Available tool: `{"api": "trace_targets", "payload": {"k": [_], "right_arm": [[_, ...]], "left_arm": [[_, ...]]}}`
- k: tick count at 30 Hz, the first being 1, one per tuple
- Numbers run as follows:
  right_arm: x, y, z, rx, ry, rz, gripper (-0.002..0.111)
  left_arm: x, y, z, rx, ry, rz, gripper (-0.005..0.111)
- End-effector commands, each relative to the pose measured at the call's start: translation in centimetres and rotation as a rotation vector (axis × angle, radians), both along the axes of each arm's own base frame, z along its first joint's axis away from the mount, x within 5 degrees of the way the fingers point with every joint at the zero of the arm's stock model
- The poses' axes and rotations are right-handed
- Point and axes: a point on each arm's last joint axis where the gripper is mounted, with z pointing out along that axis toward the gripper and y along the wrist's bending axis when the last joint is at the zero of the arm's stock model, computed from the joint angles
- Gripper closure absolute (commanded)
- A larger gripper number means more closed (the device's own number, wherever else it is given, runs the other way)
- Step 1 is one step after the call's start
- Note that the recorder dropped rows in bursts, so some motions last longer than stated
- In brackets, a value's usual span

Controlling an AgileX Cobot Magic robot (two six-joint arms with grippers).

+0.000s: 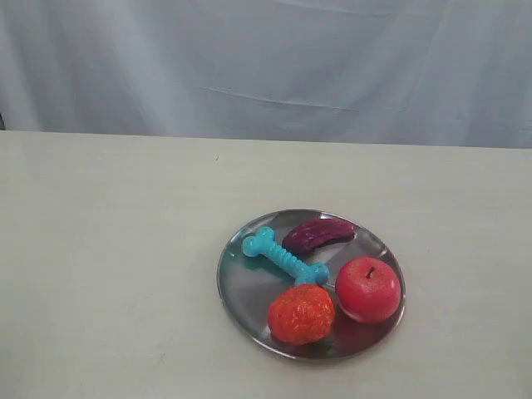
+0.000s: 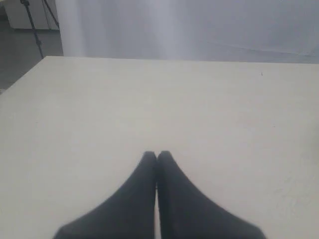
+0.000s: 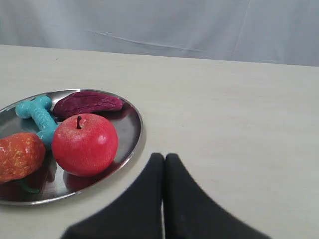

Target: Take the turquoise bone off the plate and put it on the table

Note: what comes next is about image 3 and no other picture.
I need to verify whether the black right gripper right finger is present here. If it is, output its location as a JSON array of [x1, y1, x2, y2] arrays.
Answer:
[[163, 153, 268, 239]]

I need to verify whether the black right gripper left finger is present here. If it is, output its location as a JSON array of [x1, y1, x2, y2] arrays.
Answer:
[[62, 153, 164, 239]]

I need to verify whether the teal toy bone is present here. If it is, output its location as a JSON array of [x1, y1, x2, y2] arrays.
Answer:
[[15, 96, 58, 150]]

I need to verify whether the red apple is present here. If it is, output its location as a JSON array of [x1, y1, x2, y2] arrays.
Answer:
[[52, 114, 119, 177]]

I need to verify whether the round stainless steel plate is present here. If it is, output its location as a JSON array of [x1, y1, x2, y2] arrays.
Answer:
[[0, 88, 145, 206]]

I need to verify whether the purple toy sweet potato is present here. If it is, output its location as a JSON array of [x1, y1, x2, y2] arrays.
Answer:
[[52, 91, 123, 119]]

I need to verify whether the orange-red toy strawberry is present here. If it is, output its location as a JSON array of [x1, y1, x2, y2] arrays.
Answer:
[[0, 132, 46, 193]]

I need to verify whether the white backdrop cloth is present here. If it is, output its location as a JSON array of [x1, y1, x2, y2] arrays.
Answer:
[[0, 0, 319, 66]]

